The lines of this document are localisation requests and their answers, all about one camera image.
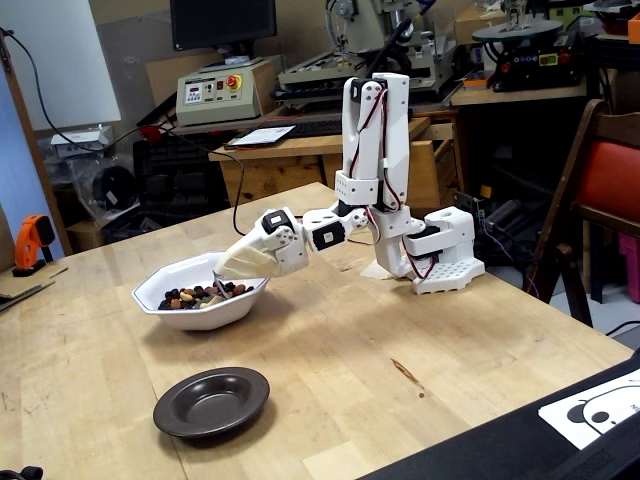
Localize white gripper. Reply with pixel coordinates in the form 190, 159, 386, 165
214, 209, 310, 281

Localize metal spoon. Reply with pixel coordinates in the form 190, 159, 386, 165
211, 271, 232, 301

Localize trail mix pile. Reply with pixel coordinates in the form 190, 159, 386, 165
157, 280, 256, 312

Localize white octagonal bowl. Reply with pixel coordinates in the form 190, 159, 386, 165
131, 251, 272, 332

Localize small black plate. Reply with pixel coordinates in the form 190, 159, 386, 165
152, 366, 271, 440

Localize wooden workbench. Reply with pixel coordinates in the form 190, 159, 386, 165
208, 115, 464, 214

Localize black storage crate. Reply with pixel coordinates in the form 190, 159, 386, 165
131, 133, 227, 214

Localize beige tape flap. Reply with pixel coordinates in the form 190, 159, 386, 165
358, 258, 399, 282

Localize white paper sheet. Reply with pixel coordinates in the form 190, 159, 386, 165
223, 124, 297, 150

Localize black keyboard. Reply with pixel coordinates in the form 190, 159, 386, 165
279, 117, 346, 140

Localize plastic bag with black spool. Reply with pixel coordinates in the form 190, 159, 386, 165
42, 144, 144, 229

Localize beige control box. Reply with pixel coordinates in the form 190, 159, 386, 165
175, 55, 284, 128

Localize small white box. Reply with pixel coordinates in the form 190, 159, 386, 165
49, 124, 115, 157

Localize orange and black tool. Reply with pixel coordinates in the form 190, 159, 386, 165
11, 214, 56, 279

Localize cardboard scraps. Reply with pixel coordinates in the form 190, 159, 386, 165
0, 266, 70, 314

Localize black computer monitor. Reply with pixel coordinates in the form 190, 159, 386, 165
169, 0, 279, 67

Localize beige milling machine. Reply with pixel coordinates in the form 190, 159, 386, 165
272, 0, 464, 109

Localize white board panel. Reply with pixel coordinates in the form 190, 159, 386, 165
0, 0, 123, 132

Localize small orange box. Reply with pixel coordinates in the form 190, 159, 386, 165
462, 69, 497, 91

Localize black laptop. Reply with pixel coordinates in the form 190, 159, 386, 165
358, 348, 640, 480

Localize wooden shelf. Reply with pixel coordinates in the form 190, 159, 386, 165
448, 74, 601, 107

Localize black plastic object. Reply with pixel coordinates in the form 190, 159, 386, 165
0, 465, 45, 480

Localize brown cardboard box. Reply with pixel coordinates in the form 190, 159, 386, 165
452, 3, 509, 47

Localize black scroll saw machine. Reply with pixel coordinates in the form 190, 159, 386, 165
471, 0, 589, 94

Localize wooden chair with red cushion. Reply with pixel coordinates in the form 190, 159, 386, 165
522, 98, 640, 329

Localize white panda sticker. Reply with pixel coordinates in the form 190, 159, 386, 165
537, 383, 640, 451

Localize pink box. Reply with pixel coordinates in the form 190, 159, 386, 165
617, 232, 640, 305

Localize long black cable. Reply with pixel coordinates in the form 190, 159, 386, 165
0, 25, 259, 239

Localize black floor cable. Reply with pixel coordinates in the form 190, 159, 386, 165
604, 319, 640, 337

